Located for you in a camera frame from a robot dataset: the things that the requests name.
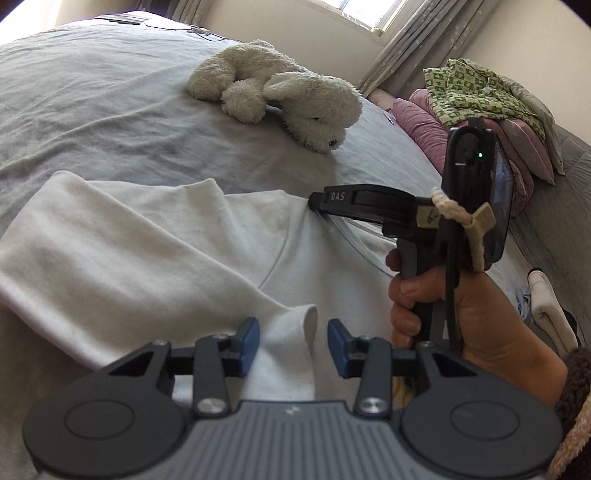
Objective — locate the green patterned garment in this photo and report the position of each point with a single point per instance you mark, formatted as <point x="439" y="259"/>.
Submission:
<point x="466" y="87"/>

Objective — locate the white plush dog toy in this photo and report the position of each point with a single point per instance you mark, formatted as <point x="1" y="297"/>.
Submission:
<point x="295" y="92"/>

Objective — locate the person's right forearm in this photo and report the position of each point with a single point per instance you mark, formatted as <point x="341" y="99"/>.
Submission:
<point x="575" y="406"/>

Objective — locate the pink folded quilt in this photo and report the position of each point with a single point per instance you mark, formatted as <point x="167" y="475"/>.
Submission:
<point x="521" y="143"/>

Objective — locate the pink pillow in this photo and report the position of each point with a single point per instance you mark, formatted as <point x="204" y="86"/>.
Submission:
<point x="381" y="99"/>

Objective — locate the person's right hand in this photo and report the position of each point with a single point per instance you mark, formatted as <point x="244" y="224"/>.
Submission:
<point x="494" y="323"/>

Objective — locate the white shirt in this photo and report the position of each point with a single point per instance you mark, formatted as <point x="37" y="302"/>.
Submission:
<point x="161" y="249"/>

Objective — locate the grey quilted bedspread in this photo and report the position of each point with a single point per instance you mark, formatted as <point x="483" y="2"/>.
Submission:
<point x="563" y="221"/>

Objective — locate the beige duvet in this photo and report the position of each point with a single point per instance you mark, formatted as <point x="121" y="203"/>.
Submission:
<point x="545" y="120"/>

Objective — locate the pen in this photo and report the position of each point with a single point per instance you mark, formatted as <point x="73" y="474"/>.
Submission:
<point x="390" y="120"/>

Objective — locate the grey patterned curtain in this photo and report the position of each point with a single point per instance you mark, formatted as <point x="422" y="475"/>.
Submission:
<point x="415" y="41"/>
<point x="189" y="7"/>

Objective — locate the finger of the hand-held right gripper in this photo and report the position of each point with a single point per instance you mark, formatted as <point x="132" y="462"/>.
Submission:
<point x="360" y="201"/>

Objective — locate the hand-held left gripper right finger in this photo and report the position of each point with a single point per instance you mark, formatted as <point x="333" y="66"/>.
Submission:
<point x="337" y="346"/>

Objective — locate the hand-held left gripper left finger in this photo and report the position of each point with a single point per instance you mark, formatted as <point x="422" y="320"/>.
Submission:
<point x="247" y="346"/>

